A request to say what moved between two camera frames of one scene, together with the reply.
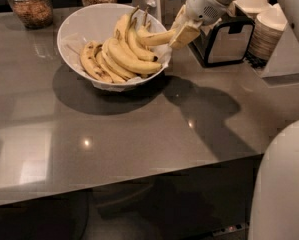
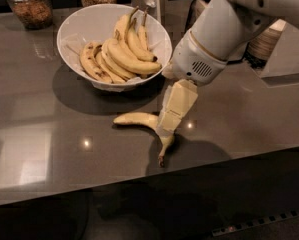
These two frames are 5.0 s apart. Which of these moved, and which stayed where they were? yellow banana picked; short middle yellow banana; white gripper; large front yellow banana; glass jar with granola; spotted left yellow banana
Moved: yellow banana picked; white gripper
Stayed: glass jar with granola; spotted left yellow banana; large front yellow banana; short middle yellow banana
